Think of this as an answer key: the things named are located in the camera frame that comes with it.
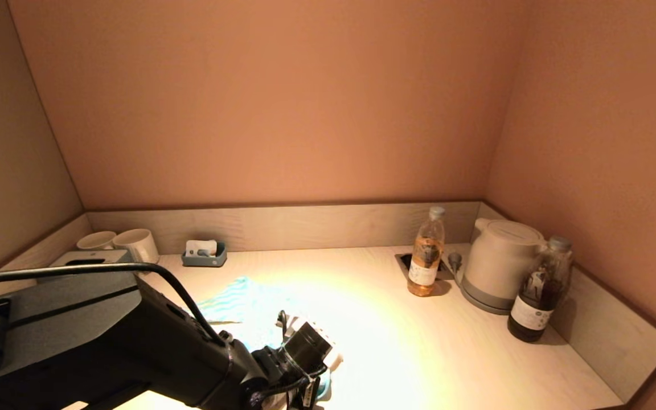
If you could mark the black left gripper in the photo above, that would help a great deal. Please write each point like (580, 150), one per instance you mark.
(271, 376)

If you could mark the teal white zigzag towel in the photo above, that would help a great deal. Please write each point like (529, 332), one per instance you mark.
(248, 310)

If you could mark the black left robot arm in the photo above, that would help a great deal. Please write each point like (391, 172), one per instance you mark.
(89, 336)

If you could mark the small grey tray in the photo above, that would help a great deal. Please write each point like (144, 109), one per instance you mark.
(204, 261)

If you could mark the white sachet packets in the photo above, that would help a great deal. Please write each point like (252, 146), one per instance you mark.
(200, 247)

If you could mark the recessed power socket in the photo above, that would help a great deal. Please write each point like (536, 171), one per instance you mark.
(405, 262)

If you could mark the orange drink plastic bottle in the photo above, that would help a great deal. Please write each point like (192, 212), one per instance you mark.
(426, 261)

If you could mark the grey tissue box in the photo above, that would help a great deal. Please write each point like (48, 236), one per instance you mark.
(91, 257)

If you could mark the grey power plug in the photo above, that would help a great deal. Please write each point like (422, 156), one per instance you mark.
(454, 261)

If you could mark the grey kettle base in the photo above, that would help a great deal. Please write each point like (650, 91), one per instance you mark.
(478, 302)

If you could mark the white electric kettle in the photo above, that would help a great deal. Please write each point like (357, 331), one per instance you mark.
(500, 255)

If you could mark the dark drink plastic bottle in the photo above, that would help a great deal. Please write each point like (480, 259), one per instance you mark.
(537, 306)

